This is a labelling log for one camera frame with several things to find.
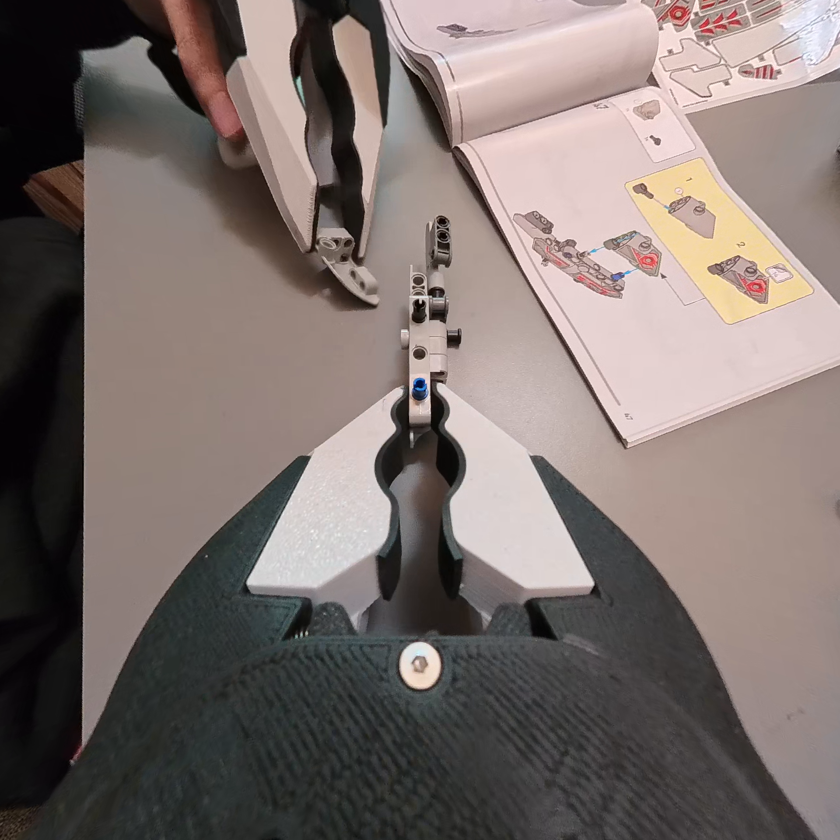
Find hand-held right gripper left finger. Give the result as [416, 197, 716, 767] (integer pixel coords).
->
[246, 386, 408, 634]

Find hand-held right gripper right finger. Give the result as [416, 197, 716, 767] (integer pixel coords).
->
[430, 386, 595, 634]

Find wooden post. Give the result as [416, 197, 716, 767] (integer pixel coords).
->
[23, 161, 85, 232]

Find grey desk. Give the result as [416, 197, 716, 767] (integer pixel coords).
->
[82, 0, 840, 840]

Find person's black clothing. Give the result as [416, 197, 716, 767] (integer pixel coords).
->
[0, 217, 85, 808]

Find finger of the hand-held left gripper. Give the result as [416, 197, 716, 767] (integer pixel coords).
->
[328, 0, 392, 258]
[225, 0, 358, 255]

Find grey and black toy brick assembly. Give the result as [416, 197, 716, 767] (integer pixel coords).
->
[399, 215, 466, 448]

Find open instruction booklet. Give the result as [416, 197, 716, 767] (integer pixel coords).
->
[381, 0, 840, 450]

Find curved light grey brick piece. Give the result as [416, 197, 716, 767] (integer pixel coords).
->
[315, 230, 382, 308]

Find sticker sheet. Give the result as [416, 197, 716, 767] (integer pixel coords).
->
[640, 0, 840, 116]

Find person's left hand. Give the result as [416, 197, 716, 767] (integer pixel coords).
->
[161, 0, 249, 142]

